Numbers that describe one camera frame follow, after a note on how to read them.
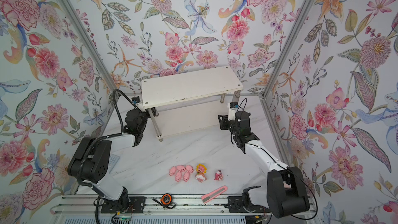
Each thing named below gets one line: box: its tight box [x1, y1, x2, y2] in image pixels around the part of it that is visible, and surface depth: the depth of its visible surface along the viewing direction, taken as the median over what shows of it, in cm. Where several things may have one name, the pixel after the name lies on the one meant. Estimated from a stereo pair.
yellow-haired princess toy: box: [195, 163, 208, 183], surface depth 82 cm
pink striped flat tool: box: [201, 185, 229, 204], surface depth 78 cm
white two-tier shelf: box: [141, 65, 244, 142], surface depth 82 cm
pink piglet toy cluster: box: [168, 164, 194, 182], surface depth 85 cm
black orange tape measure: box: [152, 192, 177, 210], surface depth 75 cm
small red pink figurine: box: [214, 169, 224, 181], surface depth 81 cm
